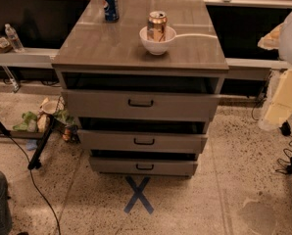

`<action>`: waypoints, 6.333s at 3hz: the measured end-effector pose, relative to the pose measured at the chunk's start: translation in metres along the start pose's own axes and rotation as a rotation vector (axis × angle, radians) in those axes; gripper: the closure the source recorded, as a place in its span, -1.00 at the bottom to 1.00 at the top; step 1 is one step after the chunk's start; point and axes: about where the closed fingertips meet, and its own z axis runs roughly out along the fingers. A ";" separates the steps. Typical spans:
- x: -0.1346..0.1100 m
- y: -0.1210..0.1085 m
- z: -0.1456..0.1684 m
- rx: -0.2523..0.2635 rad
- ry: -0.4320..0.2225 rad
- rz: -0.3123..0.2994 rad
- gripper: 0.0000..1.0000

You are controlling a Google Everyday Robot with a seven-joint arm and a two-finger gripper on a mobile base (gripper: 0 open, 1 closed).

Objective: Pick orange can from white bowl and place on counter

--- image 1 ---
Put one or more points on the grey drawer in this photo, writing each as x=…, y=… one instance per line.
x=140, y=105
x=150, y=167
x=142, y=141

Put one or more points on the orange soda can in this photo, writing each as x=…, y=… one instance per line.
x=156, y=26

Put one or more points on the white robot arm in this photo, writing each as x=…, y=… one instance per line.
x=285, y=54

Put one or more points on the blue pepsi can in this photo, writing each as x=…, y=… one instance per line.
x=111, y=10

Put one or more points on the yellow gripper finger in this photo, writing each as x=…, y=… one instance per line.
x=280, y=107
x=271, y=40

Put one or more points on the grey drawer cabinet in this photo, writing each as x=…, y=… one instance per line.
x=98, y=55

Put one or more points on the white bowl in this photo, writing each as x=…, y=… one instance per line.
x=157, y=48

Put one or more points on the black tripod leg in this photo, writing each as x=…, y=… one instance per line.
x=35, y=160

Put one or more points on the black power adapter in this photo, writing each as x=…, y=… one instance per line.
x=285, y=129

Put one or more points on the top grey drawer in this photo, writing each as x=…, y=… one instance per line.
x=140, y=105

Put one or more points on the blue tape cross mark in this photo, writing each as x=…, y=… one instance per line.
x=138, y=195

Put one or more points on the clear plastic water bottle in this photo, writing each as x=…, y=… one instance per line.
x=13, y=38

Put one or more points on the middle grey drawer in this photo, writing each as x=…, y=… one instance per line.
x=142, y=141

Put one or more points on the brown tray with items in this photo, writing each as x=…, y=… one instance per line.
x=0, y=44

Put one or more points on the bottom grey drawer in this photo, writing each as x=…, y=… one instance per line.
x=150, y=167

